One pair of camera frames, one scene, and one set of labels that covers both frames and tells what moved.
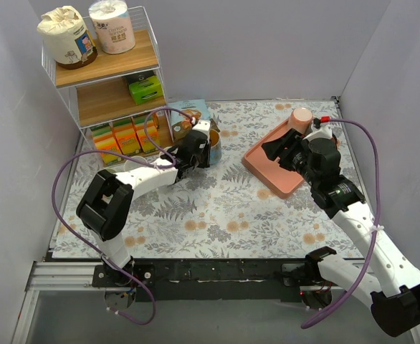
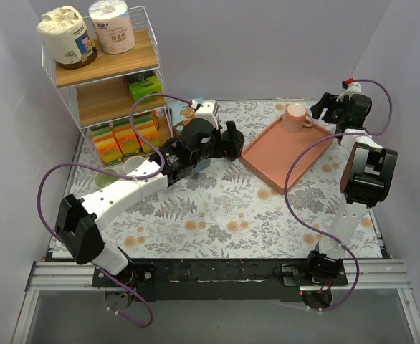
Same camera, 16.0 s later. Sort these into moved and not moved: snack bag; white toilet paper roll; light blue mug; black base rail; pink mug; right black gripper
Moved: snack bag; right black gripper
Not moved: white toilet paper roll; light blue mug; black base rail; pink mug
